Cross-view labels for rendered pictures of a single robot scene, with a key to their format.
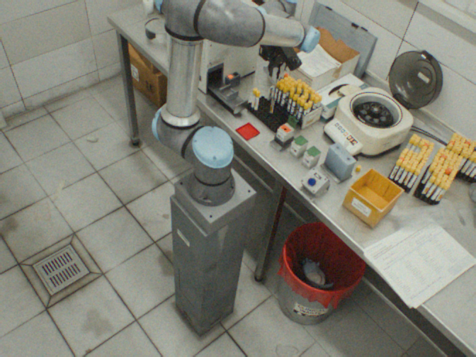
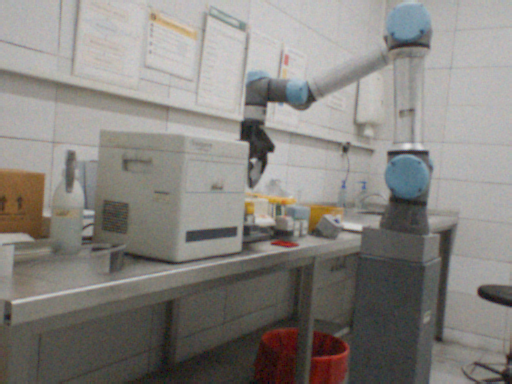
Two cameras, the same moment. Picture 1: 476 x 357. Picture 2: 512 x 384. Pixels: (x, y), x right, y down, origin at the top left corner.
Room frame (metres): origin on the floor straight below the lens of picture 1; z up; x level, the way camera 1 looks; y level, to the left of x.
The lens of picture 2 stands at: (1.78, 1.61, 1.11)
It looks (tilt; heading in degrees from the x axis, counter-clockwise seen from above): 3 degrees down; 256
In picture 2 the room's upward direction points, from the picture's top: 5 degrees clockwise
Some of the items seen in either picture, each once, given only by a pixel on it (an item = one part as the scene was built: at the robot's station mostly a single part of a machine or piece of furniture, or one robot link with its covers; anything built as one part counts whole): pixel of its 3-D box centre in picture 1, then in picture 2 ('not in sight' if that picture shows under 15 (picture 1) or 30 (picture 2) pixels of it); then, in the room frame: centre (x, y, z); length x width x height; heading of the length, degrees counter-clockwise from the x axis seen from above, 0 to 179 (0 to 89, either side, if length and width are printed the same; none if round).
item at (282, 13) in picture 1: (270, 19); (289, 92); (1.30, -0.04, 1.35); 0.11 x 0.11 x 0.08; 56
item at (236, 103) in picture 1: (224, 91); (242, 232); (1.44, 0.09, 0.92); 0.21 x 0.07 x 0.05; 46
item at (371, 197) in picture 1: (372, 197); (322, 219); (1.00, -0.46, 0.93); 0.13 x 0.13 x 0.10; 50
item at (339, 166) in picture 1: (339, 162); (297, 220); (1.14, -0.35, 0.92); 0.10 x 0.07 x 0.10; 38
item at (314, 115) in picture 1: (294, 103); not in sight; (1.44, -0.18, 0.91); 0.20 x 0.10 x 0.07; 46
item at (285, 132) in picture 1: (285, 134); (284, 226); (1.25, -0.15, 0.92); 0.05 x 0.04 x 0.06; 136
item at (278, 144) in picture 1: (283, 139); (283, 234); (1.25, -0.15, 0.89); 0.09 x 0.05 x 0.04; 136
